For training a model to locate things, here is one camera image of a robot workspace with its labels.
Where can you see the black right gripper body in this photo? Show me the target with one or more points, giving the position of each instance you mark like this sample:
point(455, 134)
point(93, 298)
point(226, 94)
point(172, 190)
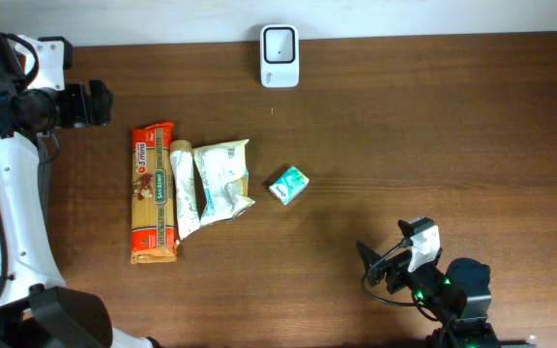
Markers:
point(425, 277)

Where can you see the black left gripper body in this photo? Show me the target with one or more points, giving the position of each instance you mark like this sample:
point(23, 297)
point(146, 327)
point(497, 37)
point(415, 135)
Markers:
point(74, 107)

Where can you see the teal tissue pack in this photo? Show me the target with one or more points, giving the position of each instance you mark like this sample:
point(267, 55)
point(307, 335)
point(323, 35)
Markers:
point(289, 185)

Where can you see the white tube with gold cap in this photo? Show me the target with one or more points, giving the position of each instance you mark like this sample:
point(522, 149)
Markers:
point(182, 165)

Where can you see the orange spaghetti packet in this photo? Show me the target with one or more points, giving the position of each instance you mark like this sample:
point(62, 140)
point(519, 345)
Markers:
point(154, 235)

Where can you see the white crinkled snack bag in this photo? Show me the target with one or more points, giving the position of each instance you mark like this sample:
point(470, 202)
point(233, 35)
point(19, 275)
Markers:
point(225, 180)

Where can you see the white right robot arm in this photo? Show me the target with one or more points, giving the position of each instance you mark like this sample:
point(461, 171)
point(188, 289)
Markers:
point(458, 299)

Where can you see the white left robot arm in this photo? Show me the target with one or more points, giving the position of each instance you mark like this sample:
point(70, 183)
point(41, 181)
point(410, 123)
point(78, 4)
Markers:
point(37, 308)

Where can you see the white barcode scanner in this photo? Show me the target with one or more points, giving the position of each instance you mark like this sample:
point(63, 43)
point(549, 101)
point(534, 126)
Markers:
point(279, 56)

